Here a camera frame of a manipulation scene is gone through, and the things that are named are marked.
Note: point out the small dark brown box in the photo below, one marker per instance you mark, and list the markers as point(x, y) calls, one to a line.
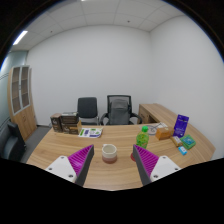
point(56, 122)

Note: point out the small tan box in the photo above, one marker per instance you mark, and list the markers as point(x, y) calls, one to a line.
point(176, 141)

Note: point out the black box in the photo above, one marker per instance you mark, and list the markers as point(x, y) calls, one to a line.
point(70, 117)

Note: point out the orange-brown box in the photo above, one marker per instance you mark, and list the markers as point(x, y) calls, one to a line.
point(164, 133)

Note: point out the round grey and white pad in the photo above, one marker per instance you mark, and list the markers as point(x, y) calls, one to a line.
point(152, 129)

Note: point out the white and green leaflet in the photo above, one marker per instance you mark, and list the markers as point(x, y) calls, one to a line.
point(90, 132)

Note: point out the small blue box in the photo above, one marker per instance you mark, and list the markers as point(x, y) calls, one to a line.
point(182, 150)

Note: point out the black armchair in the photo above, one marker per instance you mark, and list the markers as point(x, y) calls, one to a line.
point(10, 143)

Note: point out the green drink bottle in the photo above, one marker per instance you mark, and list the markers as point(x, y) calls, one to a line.
point(142, 139)

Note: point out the green flat box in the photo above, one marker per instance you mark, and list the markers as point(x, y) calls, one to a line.
point(188, 141)

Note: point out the purple upright package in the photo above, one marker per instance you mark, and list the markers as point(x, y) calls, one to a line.
point(181, 126)

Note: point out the wooden glass-door shelf cabinet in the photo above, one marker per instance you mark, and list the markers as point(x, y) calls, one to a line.
point(21, 106)

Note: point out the wooden side desk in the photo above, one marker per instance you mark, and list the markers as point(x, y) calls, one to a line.
point(156, 111)

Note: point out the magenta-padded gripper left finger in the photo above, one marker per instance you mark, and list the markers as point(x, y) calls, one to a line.
point(63, 166)

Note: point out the grey mesh-back office chair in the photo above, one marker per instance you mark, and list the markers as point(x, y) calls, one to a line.
point(119, 111)

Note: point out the white and brown ceramic cup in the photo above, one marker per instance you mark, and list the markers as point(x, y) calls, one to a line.
point(109, 152)

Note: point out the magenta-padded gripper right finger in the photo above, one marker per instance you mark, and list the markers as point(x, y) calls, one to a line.
point(162, 166)

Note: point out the long ceiling light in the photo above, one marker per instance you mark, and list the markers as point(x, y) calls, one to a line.
point(20, 37)

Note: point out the black office chair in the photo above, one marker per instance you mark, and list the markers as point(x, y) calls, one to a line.
point(87, 108)

